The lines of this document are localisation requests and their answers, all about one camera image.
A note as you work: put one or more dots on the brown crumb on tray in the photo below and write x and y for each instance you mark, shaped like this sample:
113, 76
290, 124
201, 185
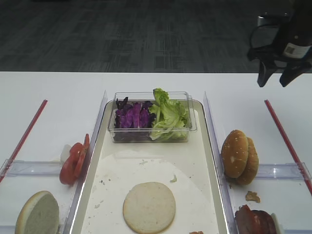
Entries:
196, 232

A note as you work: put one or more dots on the left upper clear track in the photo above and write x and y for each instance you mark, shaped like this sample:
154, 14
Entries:
30, 168

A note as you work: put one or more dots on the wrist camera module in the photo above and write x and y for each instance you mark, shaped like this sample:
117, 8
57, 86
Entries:
272, 19

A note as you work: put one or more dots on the clear plastic salad box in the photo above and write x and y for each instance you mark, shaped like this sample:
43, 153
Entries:
131, 135

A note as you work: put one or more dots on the front sesame bun top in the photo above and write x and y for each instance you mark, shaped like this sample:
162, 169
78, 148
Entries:
234, 153

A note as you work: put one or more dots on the right red strip rail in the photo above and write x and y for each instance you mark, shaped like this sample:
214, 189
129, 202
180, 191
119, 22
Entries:
290, 147

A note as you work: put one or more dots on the right lower clear track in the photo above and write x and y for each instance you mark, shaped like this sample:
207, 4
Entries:
292, 231

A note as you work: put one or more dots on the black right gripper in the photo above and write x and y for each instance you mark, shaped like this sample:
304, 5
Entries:
292, 44

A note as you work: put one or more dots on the green lettuce pile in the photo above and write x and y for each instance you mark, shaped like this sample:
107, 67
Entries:
170, 114

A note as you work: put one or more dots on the clear track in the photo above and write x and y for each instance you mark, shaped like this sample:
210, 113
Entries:
30, 168
291, 171
292, 231

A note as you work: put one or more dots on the rear sesame bun top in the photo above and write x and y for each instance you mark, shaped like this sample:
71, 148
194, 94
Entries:
252, 164

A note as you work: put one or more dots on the red strip rail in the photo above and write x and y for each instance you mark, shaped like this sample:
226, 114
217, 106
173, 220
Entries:
290, 147
22, 140

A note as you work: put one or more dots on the left clear long divider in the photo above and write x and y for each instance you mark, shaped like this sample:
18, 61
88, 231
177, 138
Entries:
67, 227

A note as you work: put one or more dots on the rear red tomato slice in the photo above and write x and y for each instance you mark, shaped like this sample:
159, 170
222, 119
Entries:
81, 156

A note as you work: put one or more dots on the upright sliced bun half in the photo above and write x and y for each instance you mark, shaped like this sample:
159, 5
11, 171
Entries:
39, 215

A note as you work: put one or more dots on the rear brown meat patty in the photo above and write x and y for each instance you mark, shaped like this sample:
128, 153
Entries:
264, 222

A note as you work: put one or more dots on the sesame bun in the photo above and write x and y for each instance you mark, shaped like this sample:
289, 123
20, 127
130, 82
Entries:
252, 164
234, 153

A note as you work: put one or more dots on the bread crumb chunk on table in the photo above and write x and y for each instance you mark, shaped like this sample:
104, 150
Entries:
252, 196

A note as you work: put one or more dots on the right upper clear track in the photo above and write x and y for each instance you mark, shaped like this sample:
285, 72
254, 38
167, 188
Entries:
291, 171

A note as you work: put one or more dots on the front red tomato slice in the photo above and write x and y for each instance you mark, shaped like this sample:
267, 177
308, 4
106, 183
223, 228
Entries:
66, 175

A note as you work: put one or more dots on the red tomato slice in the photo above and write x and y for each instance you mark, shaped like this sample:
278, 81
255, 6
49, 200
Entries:
66, 175
81, 156

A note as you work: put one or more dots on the white tomato pusher block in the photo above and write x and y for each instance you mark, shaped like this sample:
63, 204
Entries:
64, 155

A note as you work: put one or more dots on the cream rectangular serving tray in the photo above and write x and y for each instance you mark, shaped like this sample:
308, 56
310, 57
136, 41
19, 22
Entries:
116, 168

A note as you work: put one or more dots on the purple cabbage pile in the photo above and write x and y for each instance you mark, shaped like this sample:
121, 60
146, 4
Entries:
136, 115

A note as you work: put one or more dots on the front brown meat patty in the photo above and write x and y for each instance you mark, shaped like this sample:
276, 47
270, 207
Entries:
250, 223

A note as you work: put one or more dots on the left red strip rail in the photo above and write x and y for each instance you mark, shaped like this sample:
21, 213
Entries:
22, 140

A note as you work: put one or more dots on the round bun base on tray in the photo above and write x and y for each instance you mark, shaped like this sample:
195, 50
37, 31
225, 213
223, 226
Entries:
149, 208

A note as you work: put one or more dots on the brown meat patty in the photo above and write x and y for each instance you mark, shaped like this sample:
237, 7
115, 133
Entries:
250, 223
264, 222

